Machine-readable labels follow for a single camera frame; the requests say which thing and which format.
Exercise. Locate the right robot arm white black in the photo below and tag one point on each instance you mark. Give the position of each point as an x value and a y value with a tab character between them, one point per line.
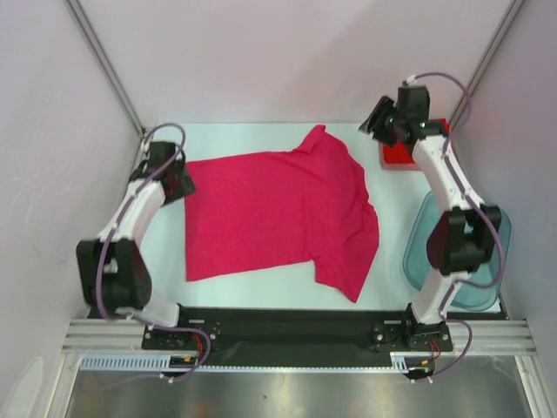
466	235

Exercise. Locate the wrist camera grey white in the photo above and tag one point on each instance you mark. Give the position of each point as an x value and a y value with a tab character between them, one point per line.
145	146
411	81

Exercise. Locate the left aluminium frame post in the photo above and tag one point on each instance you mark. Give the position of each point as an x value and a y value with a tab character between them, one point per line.
96	47

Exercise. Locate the front aluminium frame rail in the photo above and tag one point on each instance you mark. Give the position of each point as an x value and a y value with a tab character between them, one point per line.
490	337

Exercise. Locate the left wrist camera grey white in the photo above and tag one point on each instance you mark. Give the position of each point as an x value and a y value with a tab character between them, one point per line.
145	146

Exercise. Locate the aluminium frame post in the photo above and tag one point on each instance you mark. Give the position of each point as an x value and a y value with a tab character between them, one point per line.
509	18
96	47

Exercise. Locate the grey slotted cable duct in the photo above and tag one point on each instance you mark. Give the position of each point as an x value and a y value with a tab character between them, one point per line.
181	363

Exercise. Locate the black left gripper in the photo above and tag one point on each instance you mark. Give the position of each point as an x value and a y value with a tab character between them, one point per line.
186	185

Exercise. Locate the right aluminium frame post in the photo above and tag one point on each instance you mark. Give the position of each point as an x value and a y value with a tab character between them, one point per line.
509	18

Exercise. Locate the folded light pink t shirt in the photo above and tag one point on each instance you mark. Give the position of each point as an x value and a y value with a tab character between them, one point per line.
396	158

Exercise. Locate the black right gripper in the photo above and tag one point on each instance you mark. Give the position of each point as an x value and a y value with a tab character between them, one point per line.
372	124

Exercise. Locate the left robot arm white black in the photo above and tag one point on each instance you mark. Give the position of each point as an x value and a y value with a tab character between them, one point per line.
111	268

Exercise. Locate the folded red t shirt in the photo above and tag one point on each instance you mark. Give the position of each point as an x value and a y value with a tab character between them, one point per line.
434	126

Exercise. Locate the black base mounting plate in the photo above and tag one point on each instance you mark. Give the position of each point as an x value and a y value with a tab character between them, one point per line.
304	337

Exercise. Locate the magenta pink t shirt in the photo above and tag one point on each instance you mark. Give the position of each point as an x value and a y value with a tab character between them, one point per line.
268	209

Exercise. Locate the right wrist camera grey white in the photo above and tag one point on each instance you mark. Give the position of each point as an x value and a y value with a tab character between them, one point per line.
411	81

